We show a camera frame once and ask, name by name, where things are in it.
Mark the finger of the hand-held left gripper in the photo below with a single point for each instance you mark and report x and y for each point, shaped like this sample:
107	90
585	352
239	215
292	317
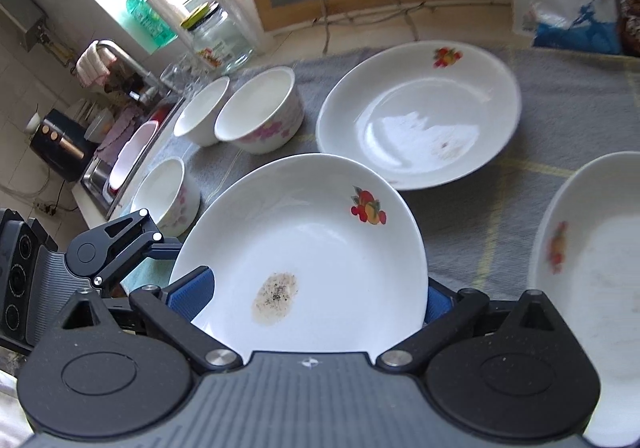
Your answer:
150	245

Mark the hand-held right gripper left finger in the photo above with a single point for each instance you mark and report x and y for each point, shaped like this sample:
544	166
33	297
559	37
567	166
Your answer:
192	293

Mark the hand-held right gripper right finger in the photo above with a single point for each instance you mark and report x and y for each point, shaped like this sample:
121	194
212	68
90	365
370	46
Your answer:
440	303

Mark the white pink floral bowl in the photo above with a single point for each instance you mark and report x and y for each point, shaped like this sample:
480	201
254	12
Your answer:
260	113
200	113
160	193

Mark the white fruit print plate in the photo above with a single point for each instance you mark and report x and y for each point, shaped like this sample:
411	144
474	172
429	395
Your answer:
310	253
600	278
415	128

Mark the white power strip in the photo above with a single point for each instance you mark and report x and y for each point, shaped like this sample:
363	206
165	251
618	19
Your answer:
46	208

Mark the steel sink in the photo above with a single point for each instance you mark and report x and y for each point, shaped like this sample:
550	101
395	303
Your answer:
100	178

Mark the red basin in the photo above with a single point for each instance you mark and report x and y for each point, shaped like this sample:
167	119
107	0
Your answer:
132	153

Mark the pink dish cloth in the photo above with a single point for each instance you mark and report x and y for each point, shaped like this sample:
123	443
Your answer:
117	133

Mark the black kitchen appliance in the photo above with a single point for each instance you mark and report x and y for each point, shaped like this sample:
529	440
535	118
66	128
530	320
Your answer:
55	148

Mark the clear drinking glass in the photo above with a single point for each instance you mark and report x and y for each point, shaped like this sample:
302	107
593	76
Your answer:
177	75

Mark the white pink cloth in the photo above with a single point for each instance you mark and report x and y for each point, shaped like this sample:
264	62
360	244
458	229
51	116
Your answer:
95	65

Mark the metal faucet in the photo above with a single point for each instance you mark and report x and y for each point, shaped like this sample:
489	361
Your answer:
125	55

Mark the glass jar with green lid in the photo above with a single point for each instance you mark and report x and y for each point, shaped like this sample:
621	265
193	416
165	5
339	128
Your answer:
220	43

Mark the green plastic bottle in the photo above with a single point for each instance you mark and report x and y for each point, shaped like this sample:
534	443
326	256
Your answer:
147	18

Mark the grey checked towel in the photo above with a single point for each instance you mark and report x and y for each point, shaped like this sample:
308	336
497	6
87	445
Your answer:
550	103

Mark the red patterned packet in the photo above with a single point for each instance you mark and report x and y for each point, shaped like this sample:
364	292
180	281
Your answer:
631	18

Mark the grey wall box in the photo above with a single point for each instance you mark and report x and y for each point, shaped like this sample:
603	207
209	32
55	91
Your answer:
20	13

